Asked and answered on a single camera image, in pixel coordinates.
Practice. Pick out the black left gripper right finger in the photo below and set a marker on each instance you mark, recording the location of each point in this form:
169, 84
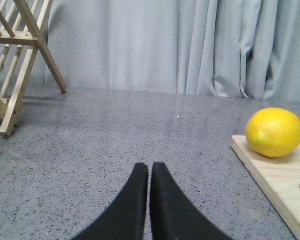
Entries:
172, 214

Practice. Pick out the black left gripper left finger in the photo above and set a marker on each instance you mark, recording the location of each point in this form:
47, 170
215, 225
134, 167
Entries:
124, 219

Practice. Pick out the light wooden cutting board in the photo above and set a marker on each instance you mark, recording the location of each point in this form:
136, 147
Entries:
279, 179

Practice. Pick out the yellow lemon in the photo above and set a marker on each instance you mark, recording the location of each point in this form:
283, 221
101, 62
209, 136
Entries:
273, 132

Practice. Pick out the grey curtain backdrop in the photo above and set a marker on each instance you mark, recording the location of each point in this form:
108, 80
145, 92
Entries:
227, 48

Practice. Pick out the wooden dish rack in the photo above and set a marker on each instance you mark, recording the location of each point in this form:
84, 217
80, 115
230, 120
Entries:
22, 26

